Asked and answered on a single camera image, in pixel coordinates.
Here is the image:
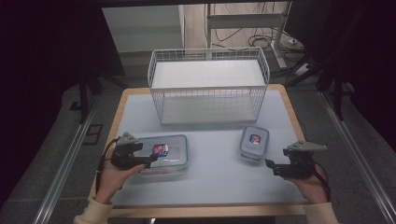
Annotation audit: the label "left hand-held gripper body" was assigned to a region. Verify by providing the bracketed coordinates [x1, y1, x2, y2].
[110, 132, 151, 171]

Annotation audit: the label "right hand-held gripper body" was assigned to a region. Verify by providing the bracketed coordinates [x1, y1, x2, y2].
[274, 140, 329, 180]

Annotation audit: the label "large clear lidded food container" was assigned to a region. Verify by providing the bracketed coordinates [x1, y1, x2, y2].
[132, 133, 190, 179]

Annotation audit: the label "small clear lidded food container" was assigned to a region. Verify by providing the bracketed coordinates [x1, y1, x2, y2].
[238, 125, 270, 162]

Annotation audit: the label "white wire two-tier rack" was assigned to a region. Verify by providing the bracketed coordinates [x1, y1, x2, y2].
[147, 46, 271, 126]

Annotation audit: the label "person's right hand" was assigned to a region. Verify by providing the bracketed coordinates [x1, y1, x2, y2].
[284, 162, 330, 205]

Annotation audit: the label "person's left hand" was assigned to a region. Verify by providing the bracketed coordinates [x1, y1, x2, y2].
[94, 148, 146, 205]

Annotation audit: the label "black floor plate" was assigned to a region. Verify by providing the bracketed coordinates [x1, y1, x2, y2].
[82, 123, 105, 146]

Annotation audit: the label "pale blue table mat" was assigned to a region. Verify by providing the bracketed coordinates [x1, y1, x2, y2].
[110, 90, 307, 207]

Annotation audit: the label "black stand legs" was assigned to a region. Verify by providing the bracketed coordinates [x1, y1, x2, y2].
[76, 73, 129, 124]
[286, 55, 356, 121]

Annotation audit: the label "white power strip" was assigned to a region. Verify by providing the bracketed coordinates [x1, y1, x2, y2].
[293, 63, 312, 77]

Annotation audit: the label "white cabinet panel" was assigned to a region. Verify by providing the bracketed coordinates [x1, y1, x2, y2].
[102, 4, 185, 53]

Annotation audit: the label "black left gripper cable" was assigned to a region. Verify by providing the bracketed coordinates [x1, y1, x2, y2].
[94, 137, 120, 195]

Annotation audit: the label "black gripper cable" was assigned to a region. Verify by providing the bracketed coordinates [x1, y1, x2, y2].
[313, 161, 332, 203]
[94, 137, 120, 195]

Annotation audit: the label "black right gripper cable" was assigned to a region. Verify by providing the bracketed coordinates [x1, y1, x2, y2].
[313, 161, 332, 203]

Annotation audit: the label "aluminium floor rail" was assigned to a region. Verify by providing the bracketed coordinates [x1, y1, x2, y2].
[32, 92, 102, 224]
[319, 91, 396, 224]

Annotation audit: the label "black floor cables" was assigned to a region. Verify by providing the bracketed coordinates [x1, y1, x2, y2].
[214, 27, 302, 63]

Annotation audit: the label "grey metal desk frame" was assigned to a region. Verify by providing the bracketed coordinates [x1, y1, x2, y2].
[205, 1, 293, 70]

